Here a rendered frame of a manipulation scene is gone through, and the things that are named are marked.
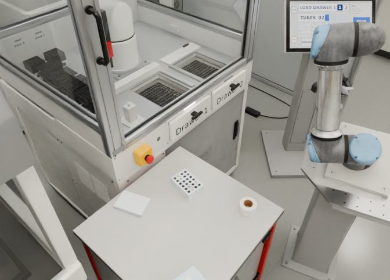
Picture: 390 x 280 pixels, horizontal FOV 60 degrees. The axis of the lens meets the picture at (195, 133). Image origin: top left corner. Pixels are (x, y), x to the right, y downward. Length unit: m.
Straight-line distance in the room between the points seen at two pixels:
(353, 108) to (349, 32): 2.23
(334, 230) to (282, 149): 1.04
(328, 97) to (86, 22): 0.86
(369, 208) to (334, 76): 0.59
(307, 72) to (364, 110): 1.26
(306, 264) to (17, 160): 1.76
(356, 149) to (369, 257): 1.13
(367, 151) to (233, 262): 0.64
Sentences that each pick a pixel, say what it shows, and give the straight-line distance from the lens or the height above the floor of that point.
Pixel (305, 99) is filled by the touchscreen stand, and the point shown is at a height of 0.54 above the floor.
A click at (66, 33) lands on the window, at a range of 1.20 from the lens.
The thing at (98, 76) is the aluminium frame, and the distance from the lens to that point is 1.16.
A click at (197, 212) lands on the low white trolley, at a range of 1.41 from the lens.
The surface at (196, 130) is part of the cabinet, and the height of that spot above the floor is 0.72.
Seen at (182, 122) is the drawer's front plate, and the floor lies 0.89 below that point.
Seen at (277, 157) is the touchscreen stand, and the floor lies 0.04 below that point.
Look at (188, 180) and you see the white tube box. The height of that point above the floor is 0.80.
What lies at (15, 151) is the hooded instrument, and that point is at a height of 1.42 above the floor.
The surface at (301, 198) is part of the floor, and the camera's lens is 2.51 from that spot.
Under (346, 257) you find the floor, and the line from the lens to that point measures 2.35.
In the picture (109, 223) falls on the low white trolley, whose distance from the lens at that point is 1.42.
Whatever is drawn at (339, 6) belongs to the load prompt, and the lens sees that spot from 2.24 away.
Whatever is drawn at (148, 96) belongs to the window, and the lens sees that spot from 1.39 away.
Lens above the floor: 1.91
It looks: 42 degrees down
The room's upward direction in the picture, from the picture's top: straight up
